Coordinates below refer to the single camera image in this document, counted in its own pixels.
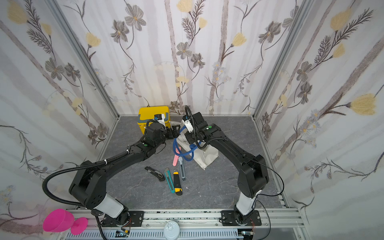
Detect white tote pouch blue handles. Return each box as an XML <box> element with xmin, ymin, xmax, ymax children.
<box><xmin>173</xmin><ymin>122</ymin><xmax>219</xmax><ymax>170</ymax></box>

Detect pink art knife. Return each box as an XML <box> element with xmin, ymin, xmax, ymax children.
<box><xmin>173</xmin><ymin>155</ymin><xmax>179</xmax><ymax>167</ymax></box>

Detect grey blue art knife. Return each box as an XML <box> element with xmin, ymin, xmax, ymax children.
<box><xmin>178</xmin><ymin>157</ymin><xmax>186</xmax><ymax>181</ymax></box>

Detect teal art knife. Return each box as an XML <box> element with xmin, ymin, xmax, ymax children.
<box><xmin>164</xmin><ymin>168</ymin><xmax>175</xmax><ymax>194</ymax></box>

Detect black yellow art knife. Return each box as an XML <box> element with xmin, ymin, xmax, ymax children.
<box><xmin>173</xmin><ymin>170</ymin><xmax>183</xmax><ymax>196</ymax></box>

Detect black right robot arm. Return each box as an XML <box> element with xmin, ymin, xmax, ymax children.
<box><xmin>182</xmin><ymin>113</ymin><xmax>269</xmax><ymax>225</ymax></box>

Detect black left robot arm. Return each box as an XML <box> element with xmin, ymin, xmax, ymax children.
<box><xmin>69</xmin><ymin>121</ymin><xmax>181</xmax><ymax>223</ymax></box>

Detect yellow storage box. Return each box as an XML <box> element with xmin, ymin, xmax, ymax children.
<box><xmin>137</xmin><ymin>106</ymin><xmax>171</xmax><ymax>134</ymax></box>

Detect white round device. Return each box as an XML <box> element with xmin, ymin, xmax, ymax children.
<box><xmin>164</xmin><ymin>221</ymin><xmax>181</xmax><ymax>240</ymax></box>

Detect pink plastic goblet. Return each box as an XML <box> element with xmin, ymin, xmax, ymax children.
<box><xmin>43</xmin><ymin>209</ymin><xmax>88</xmax><ymax>236</ymax></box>

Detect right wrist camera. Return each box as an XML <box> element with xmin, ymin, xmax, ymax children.
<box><xmin>182</xmin><ymin>119</ymin><xmax>194</xmax><ymax>133</ymax></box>

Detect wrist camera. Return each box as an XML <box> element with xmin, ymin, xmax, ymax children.
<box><xmin>182</xmin><ymin>119</ymin><xmax>194</xmax><ymax>133</ymax></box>
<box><xmin>154</xmin><ymin>114</ymin><xmax>166</xmax><ymax>127</ymax></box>

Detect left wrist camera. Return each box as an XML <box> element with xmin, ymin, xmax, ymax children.
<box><xmin>154</xmin><ymin>114</ymin><xmax>166</xmax><ymax>127</ymax></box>

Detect thin black right cable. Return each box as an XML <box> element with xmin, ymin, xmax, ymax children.
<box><xmin>206</xmin><ymin>136</ymin><xmax>285</xmax><ymax>240</ymax></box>

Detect black corrugated cable conduit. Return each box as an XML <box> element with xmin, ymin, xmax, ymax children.
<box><xmin>41</xmin><ymin>149</ymin><xmax>133</xmax><ymax>208</ymax></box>

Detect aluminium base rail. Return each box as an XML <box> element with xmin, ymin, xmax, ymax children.
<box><xmin>53</xmin><ymin>209</ymin><xmax>310</xmax><ymax>240</ymax></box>

